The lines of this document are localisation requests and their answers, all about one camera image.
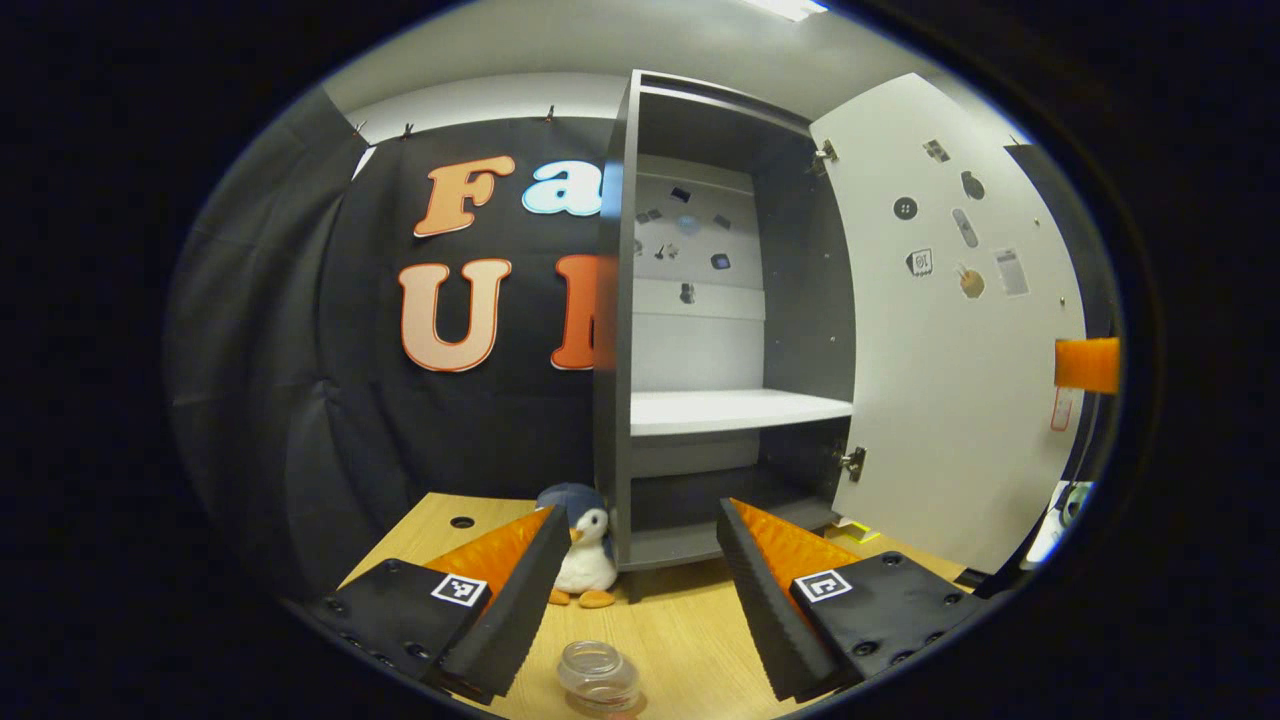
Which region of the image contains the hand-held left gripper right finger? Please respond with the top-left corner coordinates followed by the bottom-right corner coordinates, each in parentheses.
top-left (713, 497), bottom-right (1006, 706)

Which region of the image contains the white and green object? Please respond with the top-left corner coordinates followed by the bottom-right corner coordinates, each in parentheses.
top-left (1025, 480), bottom-right (1096, 566)

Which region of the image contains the clear bottle with red label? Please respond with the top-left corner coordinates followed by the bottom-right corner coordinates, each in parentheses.
top-left (556, 640), bottom-right (641, 713)

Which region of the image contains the penguin plush toy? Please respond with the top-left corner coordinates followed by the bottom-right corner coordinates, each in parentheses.
top-left (535, 483), bottom-right (621, 609)

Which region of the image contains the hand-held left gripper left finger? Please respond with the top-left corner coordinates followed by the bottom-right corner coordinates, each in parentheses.
top-left (285, 505), bottom-right (574, 706)

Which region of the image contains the white cabinet shelf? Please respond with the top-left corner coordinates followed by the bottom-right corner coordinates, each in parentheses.
top-left (630, 388), bottom-right (854, 438)

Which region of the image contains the grey cabinet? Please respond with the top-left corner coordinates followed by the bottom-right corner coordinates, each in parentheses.
top-left (592, 68), bottom-right (869, 601)

